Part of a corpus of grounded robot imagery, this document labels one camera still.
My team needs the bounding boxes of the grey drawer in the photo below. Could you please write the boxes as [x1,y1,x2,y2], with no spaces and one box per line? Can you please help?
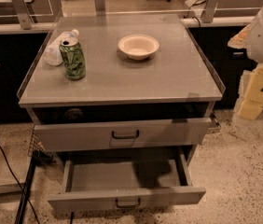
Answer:
[35,118,211,152]
[48,147,206,213]

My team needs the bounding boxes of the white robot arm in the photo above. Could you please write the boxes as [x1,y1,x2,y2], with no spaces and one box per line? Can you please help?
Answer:
[228,8,263,120]

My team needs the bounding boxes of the grey drawer cabinet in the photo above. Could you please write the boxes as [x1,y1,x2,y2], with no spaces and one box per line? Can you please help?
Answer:
[20,14,225,152]

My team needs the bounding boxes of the grey top drawer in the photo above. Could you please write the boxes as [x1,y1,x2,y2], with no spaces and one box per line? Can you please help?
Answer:
[35,118,211,152]

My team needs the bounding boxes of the white bowl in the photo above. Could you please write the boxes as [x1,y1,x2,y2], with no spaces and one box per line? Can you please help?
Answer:
[118,35,159,61]

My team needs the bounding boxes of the green soda can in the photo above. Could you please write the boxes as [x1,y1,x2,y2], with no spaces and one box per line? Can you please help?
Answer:
[59,37,86,80]

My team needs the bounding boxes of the clear plastic water bottle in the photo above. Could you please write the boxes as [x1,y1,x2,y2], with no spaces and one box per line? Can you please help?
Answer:
[43,29,79,66]

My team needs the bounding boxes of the black stand pole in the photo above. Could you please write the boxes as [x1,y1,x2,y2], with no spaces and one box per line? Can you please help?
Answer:
[14,150,53,224]

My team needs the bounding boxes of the dark counter cabinets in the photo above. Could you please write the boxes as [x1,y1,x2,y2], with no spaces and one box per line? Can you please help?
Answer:
[0,15,256,122]

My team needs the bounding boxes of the black floor cable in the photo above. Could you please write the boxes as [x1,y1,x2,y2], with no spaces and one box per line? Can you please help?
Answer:
[0,124,42,224]

